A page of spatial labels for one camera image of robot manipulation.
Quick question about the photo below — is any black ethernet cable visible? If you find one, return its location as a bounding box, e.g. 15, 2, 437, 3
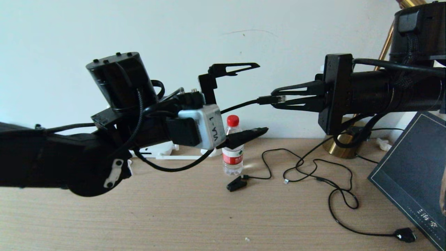
220, 95, 287, 115

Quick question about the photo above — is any white router with antennas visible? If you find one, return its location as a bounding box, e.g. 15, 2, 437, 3
131, 141, 204, 161

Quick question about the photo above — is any red-capped water bottle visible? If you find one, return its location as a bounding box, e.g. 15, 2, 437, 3
222, 115, 244, 176

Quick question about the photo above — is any black box on lamp base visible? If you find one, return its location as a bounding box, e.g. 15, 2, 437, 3
350, 126, 371, 143

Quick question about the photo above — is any black clip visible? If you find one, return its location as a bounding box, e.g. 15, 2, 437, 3
226, 175, 249, 192

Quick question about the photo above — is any brass desk lamp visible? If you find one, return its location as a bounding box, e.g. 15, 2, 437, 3
322, 0, 427, 159

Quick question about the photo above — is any dark blue paper bag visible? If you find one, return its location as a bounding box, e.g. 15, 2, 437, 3
368, 111, 446, 251

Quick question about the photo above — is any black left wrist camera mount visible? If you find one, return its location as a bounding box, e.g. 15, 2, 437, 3
166, 118, 201, 147

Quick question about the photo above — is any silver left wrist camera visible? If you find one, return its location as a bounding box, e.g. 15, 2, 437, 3
178, 104, 227, 150

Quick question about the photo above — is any thin black clip cable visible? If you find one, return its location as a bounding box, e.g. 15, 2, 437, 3
244, 149, 359, 210

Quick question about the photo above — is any black lamp power cable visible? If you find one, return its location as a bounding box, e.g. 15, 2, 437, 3
283, 128, 417, 243

